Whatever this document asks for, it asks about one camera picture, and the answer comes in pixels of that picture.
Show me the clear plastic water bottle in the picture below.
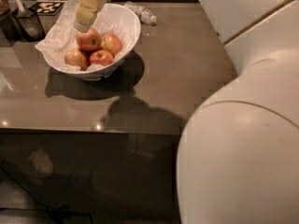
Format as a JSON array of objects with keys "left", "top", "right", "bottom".
[{"left": 124, "top": 1, "right": 157, "bottom": 24}]

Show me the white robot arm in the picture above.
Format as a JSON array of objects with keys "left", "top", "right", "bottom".
[{"left": 177, "top": 0, "right": 299, "bottom": 224}]

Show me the white ceramic bowl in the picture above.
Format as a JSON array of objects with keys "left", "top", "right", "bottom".
[{"left": 42, "top": 3, "right": 142, "bottom": 81}]

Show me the front middle red apple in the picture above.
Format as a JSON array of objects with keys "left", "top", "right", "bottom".
[{"left": 90, "top": 49, "right": 114, "bottom": 66}]

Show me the white-handled utensil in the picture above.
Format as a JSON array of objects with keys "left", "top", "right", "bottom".
[{"left": 15, "top": 0, "right": 32, "bottom": 18}]

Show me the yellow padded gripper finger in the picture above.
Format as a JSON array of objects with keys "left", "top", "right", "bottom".
[{"left": 74, "top": 0, "right": 106, "bottom": 33}]

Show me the red-yellow apple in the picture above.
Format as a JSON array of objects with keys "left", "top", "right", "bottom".
[
  {"left": 102, "top": 33, "right": 122, "bottom": 56},
  {"left": 76, "top": 27, "right": 102, "bottom": 51},
  {"left": 64, "top": 48, "right": 89, "bottom": 70}
]

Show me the dark square container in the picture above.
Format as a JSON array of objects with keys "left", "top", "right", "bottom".
[{"left": 12, "top": 8, "right": 45, "bottom": 42}]

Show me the black white marker tag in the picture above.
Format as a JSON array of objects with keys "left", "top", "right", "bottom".
[{"left": 29, "top": 0, "right": 64, "bottom": 16}]

